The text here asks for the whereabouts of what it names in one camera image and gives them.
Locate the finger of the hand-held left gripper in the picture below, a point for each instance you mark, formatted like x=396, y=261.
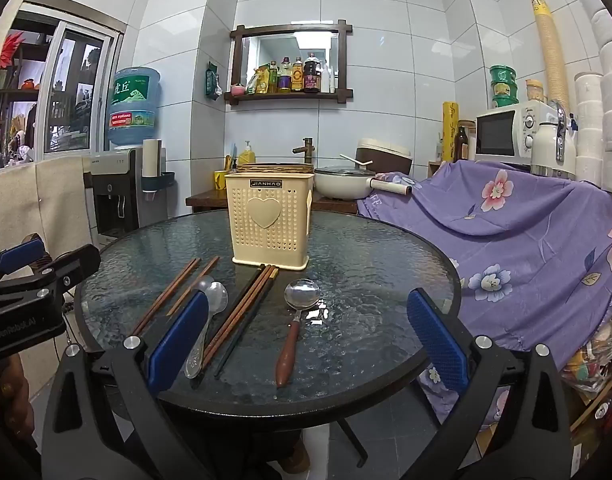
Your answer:
x=21, y=254
x=78, y=262

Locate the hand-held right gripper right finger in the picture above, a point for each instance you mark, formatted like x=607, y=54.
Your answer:
x=436, y=340

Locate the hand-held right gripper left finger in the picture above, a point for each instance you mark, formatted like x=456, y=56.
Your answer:
x=178, y=340

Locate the all-steel spoon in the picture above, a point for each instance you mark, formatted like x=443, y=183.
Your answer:
x=217, y=301

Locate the black gold-ended chopstick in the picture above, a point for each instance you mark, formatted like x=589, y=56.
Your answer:
x=256, y=311

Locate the cream perforated utensil holder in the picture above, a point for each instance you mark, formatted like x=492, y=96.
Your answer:
x=268, y=240

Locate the person's left hand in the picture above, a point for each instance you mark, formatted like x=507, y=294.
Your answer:
x=3, y=400

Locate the water dispenser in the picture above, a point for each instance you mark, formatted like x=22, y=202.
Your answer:
x=111, y=180

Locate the purple floral cloth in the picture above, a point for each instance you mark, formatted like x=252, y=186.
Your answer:
x=526, y=240

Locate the dark wooden counter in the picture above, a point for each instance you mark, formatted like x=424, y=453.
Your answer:
x=206, y=200

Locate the clear bag of colourful packets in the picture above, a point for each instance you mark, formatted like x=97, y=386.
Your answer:
x=593, y=360

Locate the dark wooden display shelf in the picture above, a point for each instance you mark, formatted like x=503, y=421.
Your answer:
x=16, y=95

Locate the blue water jug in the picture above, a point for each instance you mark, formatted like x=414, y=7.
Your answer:
x=133, y=110

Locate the yellow mug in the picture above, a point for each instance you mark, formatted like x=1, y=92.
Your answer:
x=220, y=180

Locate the brown shoe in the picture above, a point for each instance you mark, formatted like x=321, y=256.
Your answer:
x=293, y=457

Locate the sliding window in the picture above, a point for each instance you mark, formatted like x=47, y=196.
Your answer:
x=76, y=90

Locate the white pan with lid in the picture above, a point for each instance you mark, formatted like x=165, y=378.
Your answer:
x=341, y=185

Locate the brown and white rice cooker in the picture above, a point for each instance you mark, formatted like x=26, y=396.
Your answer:
x=391, y=157

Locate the white rice paddle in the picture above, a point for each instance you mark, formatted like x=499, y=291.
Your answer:
x=358, y=160

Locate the brown glass bottle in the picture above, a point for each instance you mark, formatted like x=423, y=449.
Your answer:
x=460, y=145

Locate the yellow soap pump bottle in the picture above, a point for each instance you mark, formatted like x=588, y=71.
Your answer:
x=247, y=155

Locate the wicker wash basin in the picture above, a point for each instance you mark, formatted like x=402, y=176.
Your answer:
x=276, y=166

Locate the red artificial flower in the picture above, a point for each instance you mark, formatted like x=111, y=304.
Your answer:
x=13, y=50

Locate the yellow wrap roll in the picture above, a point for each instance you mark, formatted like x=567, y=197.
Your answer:
x=450, y=130

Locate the white microwave oven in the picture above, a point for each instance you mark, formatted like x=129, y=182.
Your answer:
x=496, y=132

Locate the white kettle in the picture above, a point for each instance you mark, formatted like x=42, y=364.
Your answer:
x=548, y=145

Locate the bronze faucet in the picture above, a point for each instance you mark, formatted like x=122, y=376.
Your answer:
x=306, y=150

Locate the pink bowl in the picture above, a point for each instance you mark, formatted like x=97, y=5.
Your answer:
x=237, y=90

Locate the green tub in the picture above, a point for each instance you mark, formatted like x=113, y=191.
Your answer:
x=504, y=102
x=503, y=88
x=502, y=74

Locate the yellow snack packet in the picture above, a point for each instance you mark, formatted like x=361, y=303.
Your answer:
x=258, y=82

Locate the yellow-lidded jar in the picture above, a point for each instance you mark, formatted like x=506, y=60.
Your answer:
x=535, y=92

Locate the green label bottle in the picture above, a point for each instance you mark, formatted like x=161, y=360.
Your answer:
x=273, y=80

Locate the purple label bottle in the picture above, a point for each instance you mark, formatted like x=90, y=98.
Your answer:
x=285, y=79

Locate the stacks of white paper bowls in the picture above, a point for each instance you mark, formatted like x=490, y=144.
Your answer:
x=593, y=110

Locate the white plastic bottle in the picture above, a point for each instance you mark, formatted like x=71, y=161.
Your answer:
x=324, y=80
x=332, y=81

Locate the golden oil bottle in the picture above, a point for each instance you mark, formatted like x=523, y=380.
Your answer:
x=297, y=79

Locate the dark soy sauce bottle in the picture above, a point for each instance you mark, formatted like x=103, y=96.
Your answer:
x=312, y=77

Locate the wooden framed mirror shelf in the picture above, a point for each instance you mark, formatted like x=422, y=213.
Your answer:
x=281, y=50

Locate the stack of yellow paper cups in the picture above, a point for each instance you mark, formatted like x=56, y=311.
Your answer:
x=551, y=55

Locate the teal wall holder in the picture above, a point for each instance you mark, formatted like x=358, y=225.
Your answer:
x=158, y=184

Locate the green wall packet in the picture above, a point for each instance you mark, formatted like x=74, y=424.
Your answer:
x=213, y=82

